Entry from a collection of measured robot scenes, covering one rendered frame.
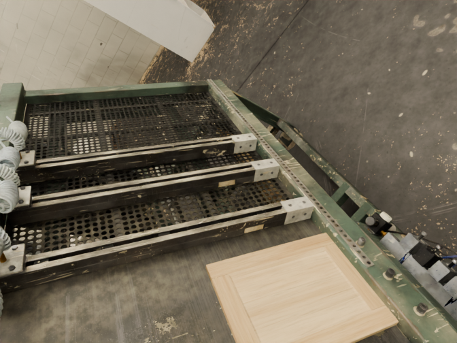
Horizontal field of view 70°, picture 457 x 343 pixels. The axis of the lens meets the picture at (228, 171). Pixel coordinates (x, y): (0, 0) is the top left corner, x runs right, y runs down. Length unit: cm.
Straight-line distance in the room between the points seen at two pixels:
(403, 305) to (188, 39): 415
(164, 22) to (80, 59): 218
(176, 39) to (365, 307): 410
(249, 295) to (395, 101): 174
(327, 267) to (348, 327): 21
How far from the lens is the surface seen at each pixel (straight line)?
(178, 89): 224
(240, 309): 104
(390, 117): 240
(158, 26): 460
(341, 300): 115
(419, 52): 254
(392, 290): 121
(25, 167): 151
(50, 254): 115
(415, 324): 117
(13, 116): 187
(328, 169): 227
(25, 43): 631
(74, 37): 616
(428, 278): 132
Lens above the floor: 199
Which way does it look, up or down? 37 degrees down
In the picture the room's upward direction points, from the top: 70 degrees counter-clockwise
